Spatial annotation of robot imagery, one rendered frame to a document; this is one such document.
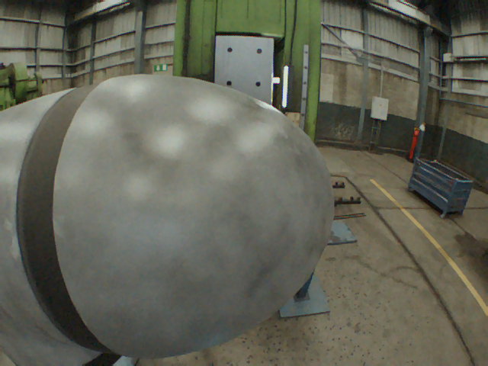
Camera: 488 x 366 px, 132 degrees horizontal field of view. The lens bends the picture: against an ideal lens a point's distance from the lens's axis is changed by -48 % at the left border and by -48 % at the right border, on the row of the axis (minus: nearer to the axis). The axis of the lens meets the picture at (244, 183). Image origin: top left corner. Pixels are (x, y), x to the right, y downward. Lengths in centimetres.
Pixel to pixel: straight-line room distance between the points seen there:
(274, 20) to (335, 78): 620
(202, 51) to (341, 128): 668
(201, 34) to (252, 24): 30
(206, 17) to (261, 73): 50
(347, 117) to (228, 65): 673
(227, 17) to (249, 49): 30
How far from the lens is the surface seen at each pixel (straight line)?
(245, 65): 114
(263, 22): 136
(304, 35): 141
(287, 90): 128
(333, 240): 128
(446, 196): 425
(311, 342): 163
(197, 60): 129
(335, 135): 757
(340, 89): 752
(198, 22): 135
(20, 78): 542
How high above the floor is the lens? 143
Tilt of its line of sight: 23 degrees down
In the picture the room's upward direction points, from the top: 2 degrees clockwise
